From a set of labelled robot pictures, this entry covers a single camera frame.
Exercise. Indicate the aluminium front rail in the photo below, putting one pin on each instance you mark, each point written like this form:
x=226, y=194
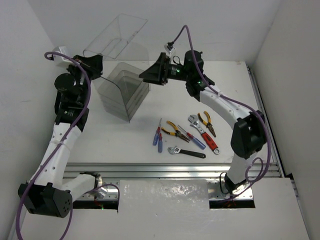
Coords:
x=113, y=173

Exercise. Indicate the clear flip lid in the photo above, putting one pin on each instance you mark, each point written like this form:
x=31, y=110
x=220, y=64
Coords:
x=118, y=41

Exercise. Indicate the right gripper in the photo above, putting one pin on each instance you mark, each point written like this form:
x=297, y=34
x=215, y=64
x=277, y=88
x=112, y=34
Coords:
x=158, y=73

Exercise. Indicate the black handled adjustable wrench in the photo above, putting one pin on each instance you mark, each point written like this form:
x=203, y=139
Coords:
x=176, y=150

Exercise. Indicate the blue screwdriver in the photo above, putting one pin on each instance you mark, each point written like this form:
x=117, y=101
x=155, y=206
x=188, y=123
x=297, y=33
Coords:
x=157, y=134
x=160, y=143
x=195, y=140

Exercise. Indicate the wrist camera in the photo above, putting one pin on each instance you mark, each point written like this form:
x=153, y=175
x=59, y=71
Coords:
x=169, y=47
x=59, y=60

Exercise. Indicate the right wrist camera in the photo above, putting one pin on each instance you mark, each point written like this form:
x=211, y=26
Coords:
x=169, y=47

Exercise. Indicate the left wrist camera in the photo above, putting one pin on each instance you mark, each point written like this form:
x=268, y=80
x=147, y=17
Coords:
x=59, y=60

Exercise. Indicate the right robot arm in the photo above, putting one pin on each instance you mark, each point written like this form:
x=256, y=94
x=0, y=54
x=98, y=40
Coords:
x=249, y=133

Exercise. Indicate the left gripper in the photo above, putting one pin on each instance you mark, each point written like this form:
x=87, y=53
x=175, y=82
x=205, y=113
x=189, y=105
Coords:
x=88, y=64

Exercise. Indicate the clear plastic drawer organizer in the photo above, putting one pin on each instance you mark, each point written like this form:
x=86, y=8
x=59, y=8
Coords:
x=120, y=89

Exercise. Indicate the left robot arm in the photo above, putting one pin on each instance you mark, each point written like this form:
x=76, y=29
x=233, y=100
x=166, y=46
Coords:
x=46, y=194

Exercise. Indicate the red handled adjustable wrench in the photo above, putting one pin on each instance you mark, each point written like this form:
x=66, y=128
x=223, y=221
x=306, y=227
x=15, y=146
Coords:
x=195, y=123

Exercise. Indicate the yellow long nose pliers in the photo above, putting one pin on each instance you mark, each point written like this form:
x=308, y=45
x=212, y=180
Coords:
x=176, y=132

